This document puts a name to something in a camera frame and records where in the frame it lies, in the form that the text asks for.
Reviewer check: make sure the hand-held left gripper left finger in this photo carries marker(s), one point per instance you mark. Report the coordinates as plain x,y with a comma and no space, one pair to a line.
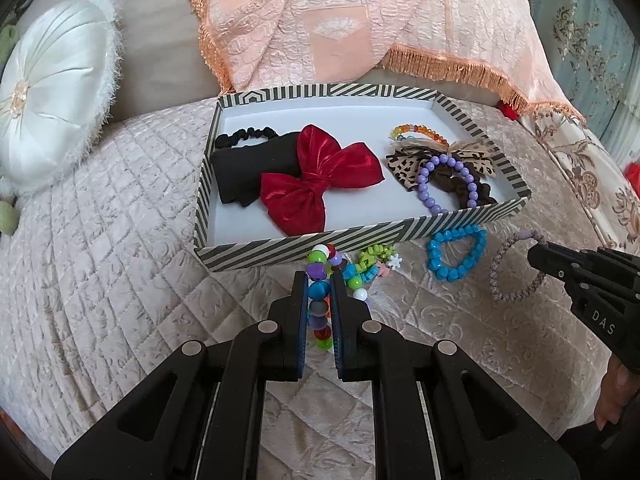
300,332

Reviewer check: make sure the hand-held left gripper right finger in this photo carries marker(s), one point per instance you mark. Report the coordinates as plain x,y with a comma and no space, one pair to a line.
344,340

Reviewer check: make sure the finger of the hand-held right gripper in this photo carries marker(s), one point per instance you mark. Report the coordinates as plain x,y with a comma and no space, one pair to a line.
610,320
600,265

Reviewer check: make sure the black white striped box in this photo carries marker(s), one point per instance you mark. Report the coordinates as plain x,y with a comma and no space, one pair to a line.
240,225

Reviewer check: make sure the red satin bow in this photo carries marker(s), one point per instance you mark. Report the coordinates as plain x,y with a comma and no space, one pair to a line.
300,200

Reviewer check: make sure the person's right hand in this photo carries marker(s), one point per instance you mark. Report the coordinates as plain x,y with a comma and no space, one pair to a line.
617,390

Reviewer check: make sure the red white plastic bag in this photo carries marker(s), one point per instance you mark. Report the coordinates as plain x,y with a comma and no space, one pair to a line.
634,175

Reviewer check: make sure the beige floral cover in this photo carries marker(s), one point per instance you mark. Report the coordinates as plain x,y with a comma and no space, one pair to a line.
575,160

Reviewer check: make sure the black velvet cloth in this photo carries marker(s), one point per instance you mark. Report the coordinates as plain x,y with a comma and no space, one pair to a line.
240,175

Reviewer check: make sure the brown scrunchie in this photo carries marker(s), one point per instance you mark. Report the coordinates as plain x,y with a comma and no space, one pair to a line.
445,177

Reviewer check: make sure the small red item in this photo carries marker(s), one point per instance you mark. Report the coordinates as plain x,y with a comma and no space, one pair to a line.
507,111

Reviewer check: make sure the leopard print bow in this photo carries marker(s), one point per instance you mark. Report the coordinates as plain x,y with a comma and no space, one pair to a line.
405,170

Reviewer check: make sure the black scrunchie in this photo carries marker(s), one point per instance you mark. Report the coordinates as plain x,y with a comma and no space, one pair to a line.
240,136

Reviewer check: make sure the blue floral sofa cover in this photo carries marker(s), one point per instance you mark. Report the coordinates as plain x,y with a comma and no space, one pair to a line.
590,35

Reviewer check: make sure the plain beige cushion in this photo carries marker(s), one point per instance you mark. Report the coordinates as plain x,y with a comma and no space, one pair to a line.
160,60

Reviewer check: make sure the pink fringed blanket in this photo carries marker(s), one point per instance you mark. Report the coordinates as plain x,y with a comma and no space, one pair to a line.
325,20

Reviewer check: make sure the green plush piece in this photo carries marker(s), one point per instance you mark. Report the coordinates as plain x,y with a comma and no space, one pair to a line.
7,42
7,215

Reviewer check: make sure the white round satin pillow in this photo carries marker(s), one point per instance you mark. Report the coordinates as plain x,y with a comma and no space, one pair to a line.
50,95

